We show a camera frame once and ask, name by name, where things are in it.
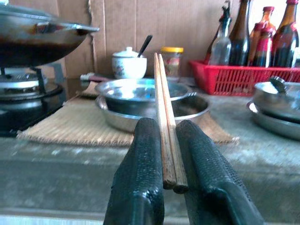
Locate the wooden chopstick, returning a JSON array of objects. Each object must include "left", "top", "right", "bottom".
[
  {"left": 158, "top": 53, "right": 189, "bottom": 195},
  {"left": 153, "top": 52, "right": 178, "bottom": 190}
]

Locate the large dark bottle red cap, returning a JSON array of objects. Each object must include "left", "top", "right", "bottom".
[{"left": 271, "top": 0, "right": 300, "bottom": 68}]

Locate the glass jar yellow lid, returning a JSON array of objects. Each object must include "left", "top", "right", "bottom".
[{"left": 160, "top": 46, "right": 184, "bottom": 79}]

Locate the white ceramic lidded pot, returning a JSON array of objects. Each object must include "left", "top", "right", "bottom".
[{"left": 112, "top": 46, "right": 148, "bottom": 80}]

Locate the stainless steel deep plate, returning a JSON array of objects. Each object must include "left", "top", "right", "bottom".
[
  {"left": 95, "top": 93, "right": 210, "bottom": 134},
  {"left": 246, "top": 100, "right": 300, "bottom": 142}
]

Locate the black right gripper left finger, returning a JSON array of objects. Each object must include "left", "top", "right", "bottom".
[{"left": 103, "top": 117, "right": 165, "bottom": 225}]

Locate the small bottle red label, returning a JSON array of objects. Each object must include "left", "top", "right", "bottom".
[{"left": 248, "top": 22, "right": 277, "bottom": 68}]

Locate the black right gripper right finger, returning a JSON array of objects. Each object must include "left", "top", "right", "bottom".
[{"left": 175, "top": 119, "right": 265, "bottom": 225}]

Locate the stainless steel bowl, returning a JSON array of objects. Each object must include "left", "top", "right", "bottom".
[
  {"left": 95, "top": 78, "right": 197, "bottom": 118},
  {"left": 253, "top": 76, "right": 300, "bottom": 122}
]

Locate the steel wok lid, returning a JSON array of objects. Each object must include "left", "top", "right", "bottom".
[{"left": 0, "top": 2, "right": 57, "bottom": 24}]

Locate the steel wok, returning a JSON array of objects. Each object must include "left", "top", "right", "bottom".
[{"left": 0, "top": 14, "right": 100, "bottom": 68}]

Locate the black spoon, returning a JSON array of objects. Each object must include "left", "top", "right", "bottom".
[{"left": 137, "top": 34, "right": 153, "bottom": 58}]

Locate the brown bottle red cap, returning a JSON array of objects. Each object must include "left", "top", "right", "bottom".
[{"left": 249, "top": 6, "right": 277, "bottom": 39}]

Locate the white red gas lighter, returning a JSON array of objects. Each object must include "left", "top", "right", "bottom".
[{"left": 80, "top": 72, "right": 111, "bottom": 82}]

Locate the clear glass bottle black cap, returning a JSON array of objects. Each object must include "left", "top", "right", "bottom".
[{"left": 207, "top": 1, "right": 233, "bottom": 66}]

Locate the large woven straw mat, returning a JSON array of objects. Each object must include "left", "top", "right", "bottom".
[{"left": 16, "top": 95, "right": 240, "bottom": 148}]

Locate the red plastic basket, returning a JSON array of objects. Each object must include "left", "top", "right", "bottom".
[{"left": 189, "top": 60, "right": 300, "bottom": 97}]

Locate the black glass gas stove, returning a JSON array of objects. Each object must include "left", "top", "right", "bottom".
[{"left": 0, "top": 67, "right": 68, "bottom": 138}]

